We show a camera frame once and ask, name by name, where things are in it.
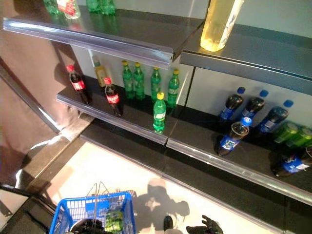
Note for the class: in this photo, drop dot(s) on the black shelf board clear rail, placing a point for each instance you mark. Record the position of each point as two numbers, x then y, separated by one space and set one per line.
195 131
136 114
97 36

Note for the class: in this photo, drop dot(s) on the black framed display stand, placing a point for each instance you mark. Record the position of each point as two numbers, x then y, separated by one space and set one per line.
24 214

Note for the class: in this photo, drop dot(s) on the dark stone floor plinth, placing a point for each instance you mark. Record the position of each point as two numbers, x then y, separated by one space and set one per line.
56 156

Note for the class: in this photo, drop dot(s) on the water bottle red label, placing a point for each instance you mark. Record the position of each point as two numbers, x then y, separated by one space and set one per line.
69 8

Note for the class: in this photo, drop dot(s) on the green Sprite bottle yellow cap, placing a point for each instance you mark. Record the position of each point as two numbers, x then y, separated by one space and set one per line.
159 117
128 83
173 91
139 84
155 86

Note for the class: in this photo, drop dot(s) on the small yellow tea bottle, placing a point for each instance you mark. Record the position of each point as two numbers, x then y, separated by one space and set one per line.
101 74

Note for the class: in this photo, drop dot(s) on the silver right robot leg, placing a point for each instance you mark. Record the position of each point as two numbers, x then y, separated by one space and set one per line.
168 223

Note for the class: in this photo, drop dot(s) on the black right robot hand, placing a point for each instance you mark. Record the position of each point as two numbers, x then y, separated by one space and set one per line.
207 229

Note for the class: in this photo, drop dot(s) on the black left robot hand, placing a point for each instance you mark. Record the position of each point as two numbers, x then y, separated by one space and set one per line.
87 226

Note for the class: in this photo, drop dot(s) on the Coca-Cola bottle red cap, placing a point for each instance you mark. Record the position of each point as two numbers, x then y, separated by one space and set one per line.
112 98
78 85

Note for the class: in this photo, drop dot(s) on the blue plastic shopping basket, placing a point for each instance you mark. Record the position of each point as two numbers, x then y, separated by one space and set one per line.
63 214

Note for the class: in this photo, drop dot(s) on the shelf board plain grey edge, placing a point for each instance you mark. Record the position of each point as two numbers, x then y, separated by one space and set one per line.
243 68

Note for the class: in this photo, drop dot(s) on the green plastic soda bottle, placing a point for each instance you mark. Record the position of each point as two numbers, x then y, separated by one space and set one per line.
108 7
93 6
51 7

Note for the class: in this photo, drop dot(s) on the large yellow tea bottle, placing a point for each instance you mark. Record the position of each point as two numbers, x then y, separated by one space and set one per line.
219 24

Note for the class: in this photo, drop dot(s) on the dark metal wall post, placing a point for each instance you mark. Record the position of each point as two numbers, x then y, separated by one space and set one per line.
31 100

